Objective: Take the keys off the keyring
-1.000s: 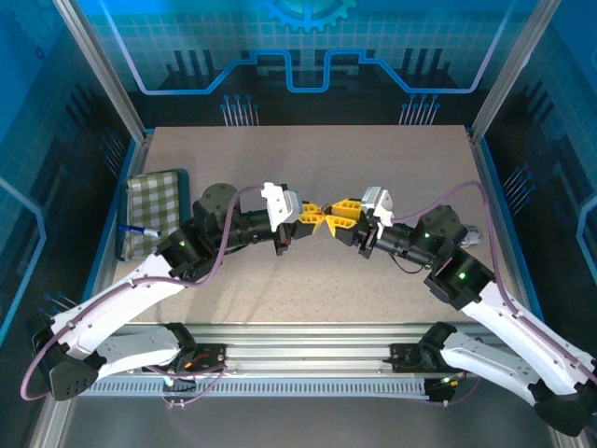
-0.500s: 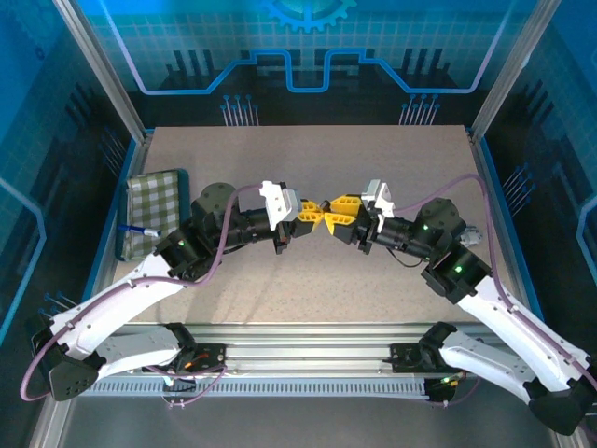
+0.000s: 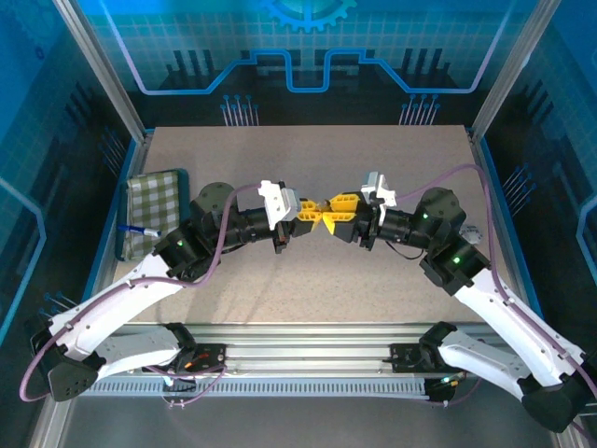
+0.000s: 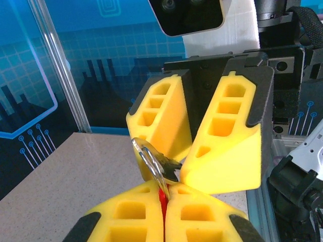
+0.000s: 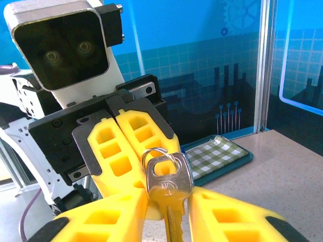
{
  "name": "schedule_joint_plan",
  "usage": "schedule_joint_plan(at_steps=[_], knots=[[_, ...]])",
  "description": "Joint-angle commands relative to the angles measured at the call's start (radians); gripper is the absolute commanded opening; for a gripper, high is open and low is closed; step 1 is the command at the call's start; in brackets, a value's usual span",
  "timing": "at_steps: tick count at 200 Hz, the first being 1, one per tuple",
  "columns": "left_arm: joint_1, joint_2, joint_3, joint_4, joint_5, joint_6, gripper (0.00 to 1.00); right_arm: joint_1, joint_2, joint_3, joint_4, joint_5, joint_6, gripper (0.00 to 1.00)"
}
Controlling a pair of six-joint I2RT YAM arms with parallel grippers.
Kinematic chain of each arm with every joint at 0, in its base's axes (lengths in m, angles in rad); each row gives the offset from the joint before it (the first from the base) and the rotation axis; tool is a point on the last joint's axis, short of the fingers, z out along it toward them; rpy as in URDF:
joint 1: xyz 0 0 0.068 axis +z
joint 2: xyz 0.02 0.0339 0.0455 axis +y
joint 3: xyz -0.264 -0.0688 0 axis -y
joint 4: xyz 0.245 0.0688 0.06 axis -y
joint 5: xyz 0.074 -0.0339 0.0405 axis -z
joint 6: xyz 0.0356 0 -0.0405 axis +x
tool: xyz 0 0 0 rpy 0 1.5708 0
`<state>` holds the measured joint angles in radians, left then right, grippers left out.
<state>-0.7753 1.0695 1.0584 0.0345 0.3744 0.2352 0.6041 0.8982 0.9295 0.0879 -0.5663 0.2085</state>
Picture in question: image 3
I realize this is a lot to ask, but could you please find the green checkered cloth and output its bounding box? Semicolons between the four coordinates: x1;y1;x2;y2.
124;171;186;260

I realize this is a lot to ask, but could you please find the blue white pen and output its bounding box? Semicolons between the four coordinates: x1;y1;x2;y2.
117;224;162;238

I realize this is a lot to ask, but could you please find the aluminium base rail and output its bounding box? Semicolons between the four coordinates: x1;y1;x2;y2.
92;320;514;374

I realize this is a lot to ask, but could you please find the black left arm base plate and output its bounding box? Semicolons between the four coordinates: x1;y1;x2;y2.
142;343;229;374

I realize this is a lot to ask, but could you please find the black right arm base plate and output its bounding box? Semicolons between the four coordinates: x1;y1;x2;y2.
390;343;475;374

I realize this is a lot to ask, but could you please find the aluminium frame post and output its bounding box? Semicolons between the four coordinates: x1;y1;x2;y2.
468;0;561;141
53;0;150;141

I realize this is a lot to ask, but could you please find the grey slotted cable duct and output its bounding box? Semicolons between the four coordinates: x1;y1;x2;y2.
72;380;435;398

